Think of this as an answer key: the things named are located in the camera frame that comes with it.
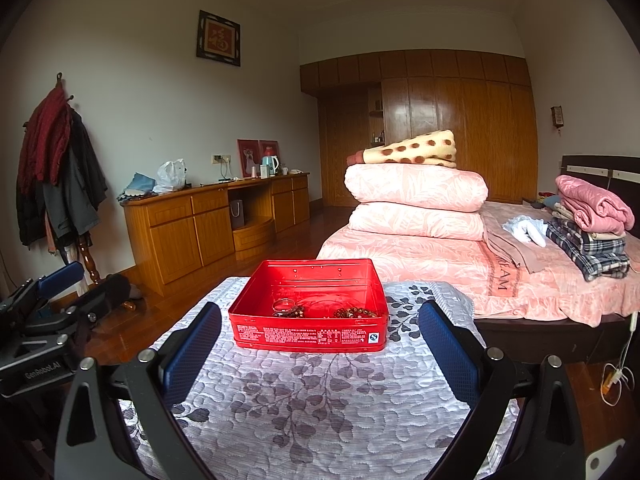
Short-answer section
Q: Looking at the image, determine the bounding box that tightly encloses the red tin box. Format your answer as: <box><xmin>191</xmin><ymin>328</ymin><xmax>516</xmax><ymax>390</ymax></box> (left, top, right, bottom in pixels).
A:
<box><xmin>228</xmin><ymin>258</ymin><xmax>390</xmax><ymax>355</ymax></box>

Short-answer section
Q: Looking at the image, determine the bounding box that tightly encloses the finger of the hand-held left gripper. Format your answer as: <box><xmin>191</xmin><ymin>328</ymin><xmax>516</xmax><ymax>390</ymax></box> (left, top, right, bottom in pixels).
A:
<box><xmin>10</xmin><ymin>261</ymin><xmax>86</xmax><ymax>321</ymax></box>
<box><xmin>22</xmin><ymin>289</ymin><xmax>109</xmax><ymax>344</ymax></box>

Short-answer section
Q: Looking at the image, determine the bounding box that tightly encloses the coat rack with clothes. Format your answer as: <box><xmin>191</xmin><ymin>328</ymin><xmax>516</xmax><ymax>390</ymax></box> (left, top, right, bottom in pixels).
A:
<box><xmin>16</xmin><ymin>74</ymin><xmax>108</xmax><ymax>256</ymax></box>

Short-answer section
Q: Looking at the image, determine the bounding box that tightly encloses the blue cloth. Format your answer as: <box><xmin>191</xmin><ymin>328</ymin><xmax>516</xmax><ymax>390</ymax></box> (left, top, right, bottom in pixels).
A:
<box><xmin>118</xmin><ymin>172</ymin><xmax>156</xmax><ymax>201</ymax></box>

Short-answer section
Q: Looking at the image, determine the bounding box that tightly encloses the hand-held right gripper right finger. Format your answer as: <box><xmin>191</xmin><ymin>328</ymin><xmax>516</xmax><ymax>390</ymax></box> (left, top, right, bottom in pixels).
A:
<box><xmin>417</xmin><ymin>300</ymin><xmax>586</xmax><ymax>480</ymax></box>

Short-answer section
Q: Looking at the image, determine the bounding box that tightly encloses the wooden coat rack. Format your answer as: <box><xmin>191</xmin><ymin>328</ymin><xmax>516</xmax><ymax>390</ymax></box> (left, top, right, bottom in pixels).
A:
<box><xmin>75</xmin><ymin>232</ymin><xmax>138</xmax><ymax>313</ymax></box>

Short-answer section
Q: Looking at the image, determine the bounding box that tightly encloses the grey quilted bedspread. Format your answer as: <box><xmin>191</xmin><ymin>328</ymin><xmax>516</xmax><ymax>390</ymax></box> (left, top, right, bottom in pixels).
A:
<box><xmin>117</xmin><ymin>276</ymin><xmax>521</xmax><ymax>480</ymax></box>

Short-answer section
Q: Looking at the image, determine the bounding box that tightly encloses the white charger cable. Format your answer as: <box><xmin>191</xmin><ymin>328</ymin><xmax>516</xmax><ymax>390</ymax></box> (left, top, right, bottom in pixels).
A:
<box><xmin>600</xmin><ymin>310</ymin><xmax>638</xmax><ymax>406</ymax></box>

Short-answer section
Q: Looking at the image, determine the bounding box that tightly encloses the pink bed cover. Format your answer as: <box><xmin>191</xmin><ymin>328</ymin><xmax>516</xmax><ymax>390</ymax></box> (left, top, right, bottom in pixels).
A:
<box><xmin>317</xmin><ymin>202</ymin><xmax>640</xmax><ymax>328</ymax></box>

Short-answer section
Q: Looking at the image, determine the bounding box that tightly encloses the yellow brown-spotted blanket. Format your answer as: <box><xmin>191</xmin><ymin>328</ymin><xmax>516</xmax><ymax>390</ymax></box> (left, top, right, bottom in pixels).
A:
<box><xmin>361</xmin><ymin>130</ymin><xmax>458</xmax><ymax>170</ymax></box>

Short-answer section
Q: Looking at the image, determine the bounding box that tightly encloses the wooden dresser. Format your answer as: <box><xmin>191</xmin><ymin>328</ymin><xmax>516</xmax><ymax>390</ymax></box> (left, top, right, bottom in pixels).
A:
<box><xmin>121</xmin><ymin>172</ymin><xmax>312</xmax><ymax>297</ymax></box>

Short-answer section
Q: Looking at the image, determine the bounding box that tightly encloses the dark wooden headboard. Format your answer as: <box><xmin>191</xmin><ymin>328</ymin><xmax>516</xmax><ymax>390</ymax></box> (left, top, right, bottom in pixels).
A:
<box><xmin>560</xmin><ymin>154</ymin><xmax>640</xmax><ymax>206</ymax></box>

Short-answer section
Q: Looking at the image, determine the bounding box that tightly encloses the framed wall picture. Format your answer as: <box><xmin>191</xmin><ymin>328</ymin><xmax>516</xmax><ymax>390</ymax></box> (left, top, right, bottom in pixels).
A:
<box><xmin>196</xmin><ymin>9</ymin><xmax>242</xmax><ymax>67</ymax></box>

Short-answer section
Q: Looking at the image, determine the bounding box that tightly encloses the folded pink quilt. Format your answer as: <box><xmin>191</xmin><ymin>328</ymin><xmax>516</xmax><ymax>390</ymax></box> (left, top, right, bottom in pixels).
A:
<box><xmin>347</xmin><ymin>202</ymin><xmax>486</xmax><ymax>241</ymax></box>
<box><xmin>345</xmin><ymin>162</ymin><xmax>489</xmax><ymax>213</ymax></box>

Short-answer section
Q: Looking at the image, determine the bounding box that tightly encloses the electric kettle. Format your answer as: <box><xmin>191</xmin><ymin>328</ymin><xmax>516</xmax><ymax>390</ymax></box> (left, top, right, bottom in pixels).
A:
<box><xmin>260</xmin><ymin>146</ymin><xmax>280</xmax><ymax>177</ymax></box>

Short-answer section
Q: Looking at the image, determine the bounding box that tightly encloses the white plastic bag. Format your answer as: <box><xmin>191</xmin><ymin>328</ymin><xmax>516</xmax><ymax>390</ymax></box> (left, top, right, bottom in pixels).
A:
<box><xmin>152</xmin><ymin>159</ymin><xmax>188</xmax><ymax>193</ymax></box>

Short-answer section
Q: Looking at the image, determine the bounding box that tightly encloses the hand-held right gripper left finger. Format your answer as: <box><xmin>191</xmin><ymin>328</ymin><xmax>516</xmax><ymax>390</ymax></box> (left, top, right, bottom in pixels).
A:
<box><xmin>54</xmin><ymin>301</ymin><xmax>223</xmax><ymax>480</ymax></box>

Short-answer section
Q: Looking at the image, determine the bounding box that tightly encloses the folded pink blanket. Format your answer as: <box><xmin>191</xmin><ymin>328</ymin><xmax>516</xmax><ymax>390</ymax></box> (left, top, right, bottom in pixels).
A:
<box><xmin>555</xmin><ymin>175</ymin><xmax>636</xmax><ymax>236</ymax></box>

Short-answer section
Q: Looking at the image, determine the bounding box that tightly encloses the plaid cloth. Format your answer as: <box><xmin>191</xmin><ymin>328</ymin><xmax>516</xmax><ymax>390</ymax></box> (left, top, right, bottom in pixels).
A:
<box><xmin>545</xmin><ymin>217</ymin><xmax>632</xmax><ymax>282</ymax></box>

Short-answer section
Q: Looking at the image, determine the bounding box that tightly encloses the white cloth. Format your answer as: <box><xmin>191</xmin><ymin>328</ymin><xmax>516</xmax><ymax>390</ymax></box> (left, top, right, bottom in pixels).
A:
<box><xmin>501</xmin><ymin>214</ymin><xmax>550</xmax><ymax>248</ymax></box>

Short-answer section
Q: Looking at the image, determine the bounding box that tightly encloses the beige cloth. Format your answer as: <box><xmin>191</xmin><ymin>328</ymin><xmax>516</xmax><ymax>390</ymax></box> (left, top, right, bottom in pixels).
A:
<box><xmin>482</xmin><ymin>210</ymin><xmax>556</xmax><ymax>275</ymax></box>

